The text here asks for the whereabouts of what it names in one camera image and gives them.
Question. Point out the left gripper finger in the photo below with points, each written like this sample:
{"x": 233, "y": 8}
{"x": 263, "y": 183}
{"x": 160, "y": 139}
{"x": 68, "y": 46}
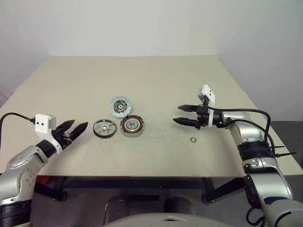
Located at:
{"x": 78, "y": 131}
{"x": 67, "y": 125}

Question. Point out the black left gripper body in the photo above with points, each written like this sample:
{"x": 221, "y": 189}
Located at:
{"x": 62, "y": 140}

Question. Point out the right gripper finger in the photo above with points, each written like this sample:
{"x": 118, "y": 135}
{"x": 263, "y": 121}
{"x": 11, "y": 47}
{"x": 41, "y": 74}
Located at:
{"x": 188, "y": 108}
{"x": 187, "y": 121}

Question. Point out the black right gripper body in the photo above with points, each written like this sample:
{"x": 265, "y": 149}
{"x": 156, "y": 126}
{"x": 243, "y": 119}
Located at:
{"x": 201, "y": 116}

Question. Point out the silver spoked rotor wheel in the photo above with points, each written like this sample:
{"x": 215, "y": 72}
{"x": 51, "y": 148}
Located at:
{"x": 104, "y": 127}

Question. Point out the grey motor cover with circuit board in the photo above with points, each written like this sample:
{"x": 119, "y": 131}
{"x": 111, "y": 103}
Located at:
{"x": 120, "y": 106}

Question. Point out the motor stator with copper windings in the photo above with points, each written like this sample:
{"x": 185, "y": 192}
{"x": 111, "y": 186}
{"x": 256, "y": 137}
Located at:
{"x": 132, "y": 125}

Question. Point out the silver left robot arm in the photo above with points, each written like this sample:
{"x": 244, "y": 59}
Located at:
{"x": 21, "y": 160}

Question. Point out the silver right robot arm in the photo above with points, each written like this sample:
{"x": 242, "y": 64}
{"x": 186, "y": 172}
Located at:
{"x": 248, "y": 134}

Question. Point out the red object under table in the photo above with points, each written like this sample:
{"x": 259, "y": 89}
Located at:
{"x": 42, "y": 180}

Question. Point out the pale pink curtain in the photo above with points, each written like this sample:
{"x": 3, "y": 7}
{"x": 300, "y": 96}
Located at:
{"x": 4, "y": 97}

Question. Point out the dark rounded shape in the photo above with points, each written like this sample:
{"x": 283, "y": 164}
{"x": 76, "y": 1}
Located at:
{"x": 117, "y": 208}

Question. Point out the grey robot torso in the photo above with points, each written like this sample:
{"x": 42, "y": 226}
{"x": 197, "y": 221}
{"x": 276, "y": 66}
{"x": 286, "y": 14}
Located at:
{"x": 142, "y": 221}

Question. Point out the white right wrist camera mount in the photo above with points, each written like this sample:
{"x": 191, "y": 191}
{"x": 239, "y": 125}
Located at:
{"x": 208, "y": 93}

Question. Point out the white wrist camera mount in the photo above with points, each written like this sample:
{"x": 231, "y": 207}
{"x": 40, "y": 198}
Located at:
{"x": 42, "y": 124}
{"x": 208, "y": 93}

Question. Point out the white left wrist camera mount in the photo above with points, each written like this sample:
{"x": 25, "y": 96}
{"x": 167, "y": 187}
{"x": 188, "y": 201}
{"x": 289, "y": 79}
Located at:
{"x": 42, "y": 124}

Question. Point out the black table frame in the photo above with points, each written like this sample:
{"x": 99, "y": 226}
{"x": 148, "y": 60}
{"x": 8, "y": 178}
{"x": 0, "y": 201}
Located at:
{"x": 118, "y": 183}

